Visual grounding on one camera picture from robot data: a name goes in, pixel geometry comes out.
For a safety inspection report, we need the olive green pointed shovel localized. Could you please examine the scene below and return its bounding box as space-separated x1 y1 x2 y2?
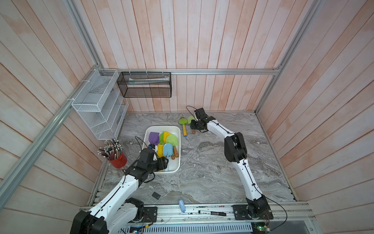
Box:
188 116 196 134

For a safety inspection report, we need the green shovel yellow handle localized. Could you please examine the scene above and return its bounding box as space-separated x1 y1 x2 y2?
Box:
178 117 188 137

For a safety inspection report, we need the light blue shovel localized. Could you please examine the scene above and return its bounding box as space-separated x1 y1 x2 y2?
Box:
162 143 173 158

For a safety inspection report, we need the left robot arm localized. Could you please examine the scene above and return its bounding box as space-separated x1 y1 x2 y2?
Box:
70 148 168 234

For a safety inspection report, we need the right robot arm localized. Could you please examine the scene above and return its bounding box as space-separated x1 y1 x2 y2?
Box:
191 108 274 219

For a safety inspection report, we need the white plastic storage box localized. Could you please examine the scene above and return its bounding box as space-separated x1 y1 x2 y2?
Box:
143 125 181 175

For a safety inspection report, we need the light green shovel wide blade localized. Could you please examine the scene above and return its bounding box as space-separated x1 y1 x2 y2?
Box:
166 134 179 158

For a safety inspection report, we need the purple shovel square blade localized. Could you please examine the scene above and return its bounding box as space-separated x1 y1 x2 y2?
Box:
149 132 160 145

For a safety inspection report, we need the small black square piece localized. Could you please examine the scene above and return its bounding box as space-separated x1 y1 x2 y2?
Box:
152 192 161 200

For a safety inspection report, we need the red cup of pencils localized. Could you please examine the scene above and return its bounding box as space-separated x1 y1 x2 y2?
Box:
97 139 128 169

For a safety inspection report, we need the light blue small cylinder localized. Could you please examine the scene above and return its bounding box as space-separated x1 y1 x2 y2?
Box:
178 199 186 213

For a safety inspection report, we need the black marker pen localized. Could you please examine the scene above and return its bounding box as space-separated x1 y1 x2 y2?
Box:
198 210 227 216

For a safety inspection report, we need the white wire mesh shelf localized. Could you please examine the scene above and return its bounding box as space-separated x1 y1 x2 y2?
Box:
72 69 129 140

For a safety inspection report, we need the black mesh wall basket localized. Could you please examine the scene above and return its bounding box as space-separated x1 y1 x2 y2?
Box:
117 72 172 98

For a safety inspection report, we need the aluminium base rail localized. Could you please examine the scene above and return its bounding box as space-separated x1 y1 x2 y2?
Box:
75 201 316 226

